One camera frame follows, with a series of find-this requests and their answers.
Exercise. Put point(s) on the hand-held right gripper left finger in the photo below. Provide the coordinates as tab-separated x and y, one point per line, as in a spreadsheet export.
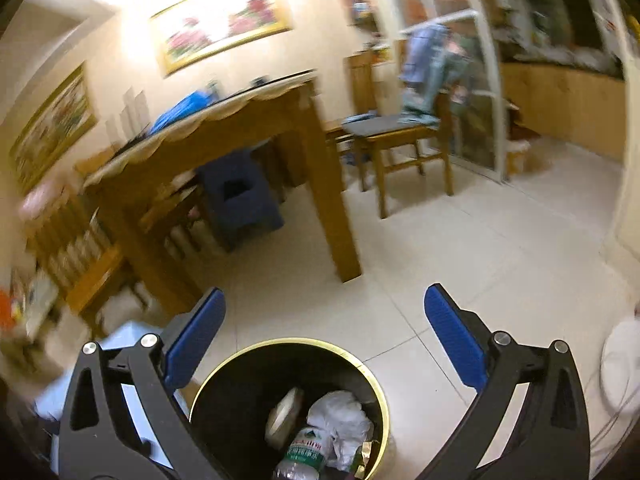
197	335

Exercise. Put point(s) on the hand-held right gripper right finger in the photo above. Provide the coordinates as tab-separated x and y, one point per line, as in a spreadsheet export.
452	340

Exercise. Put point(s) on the black bin with gold rim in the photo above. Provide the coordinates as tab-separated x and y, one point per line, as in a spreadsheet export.
235	400

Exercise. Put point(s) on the white paper cup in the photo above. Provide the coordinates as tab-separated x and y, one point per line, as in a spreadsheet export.
282	415

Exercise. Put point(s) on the white tissue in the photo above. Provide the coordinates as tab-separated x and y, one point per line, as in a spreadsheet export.
340	420

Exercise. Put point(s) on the green gold snack wrapper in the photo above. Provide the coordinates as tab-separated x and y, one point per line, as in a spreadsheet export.
367	455

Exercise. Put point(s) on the blue plastic stool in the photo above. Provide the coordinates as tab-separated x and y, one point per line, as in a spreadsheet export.
240	210

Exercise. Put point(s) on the clear plastic bottle green label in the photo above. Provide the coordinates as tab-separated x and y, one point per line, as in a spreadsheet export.
300	455

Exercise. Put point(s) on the white round object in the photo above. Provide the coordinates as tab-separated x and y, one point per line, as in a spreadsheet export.
622	360

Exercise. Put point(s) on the wooden chair with clothes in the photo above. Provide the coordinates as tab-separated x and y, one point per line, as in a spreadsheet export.
395	152

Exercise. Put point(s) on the wooden dining table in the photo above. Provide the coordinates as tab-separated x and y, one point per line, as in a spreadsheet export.
325	185

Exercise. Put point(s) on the pink cloth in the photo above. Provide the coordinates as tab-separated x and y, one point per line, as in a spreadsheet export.
42	197

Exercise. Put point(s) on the cream lace tablecloth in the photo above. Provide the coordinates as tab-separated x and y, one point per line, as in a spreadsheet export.
200	122

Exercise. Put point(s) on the dark grey seat cushion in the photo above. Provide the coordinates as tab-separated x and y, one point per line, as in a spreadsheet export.
390	125

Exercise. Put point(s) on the blue bag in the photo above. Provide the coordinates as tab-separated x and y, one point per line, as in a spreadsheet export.
182	110

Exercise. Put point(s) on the white framed glass door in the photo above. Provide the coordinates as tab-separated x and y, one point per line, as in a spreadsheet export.
480	110

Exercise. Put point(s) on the gold framed painting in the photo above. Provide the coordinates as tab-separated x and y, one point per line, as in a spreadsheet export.
50	130

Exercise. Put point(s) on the wooden cabinet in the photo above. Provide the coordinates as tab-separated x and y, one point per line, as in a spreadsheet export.
565	105

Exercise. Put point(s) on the pile of clothes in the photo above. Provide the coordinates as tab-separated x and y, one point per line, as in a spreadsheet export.
430	70

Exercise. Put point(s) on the framed flower painting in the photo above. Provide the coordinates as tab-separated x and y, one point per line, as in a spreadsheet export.
220	20

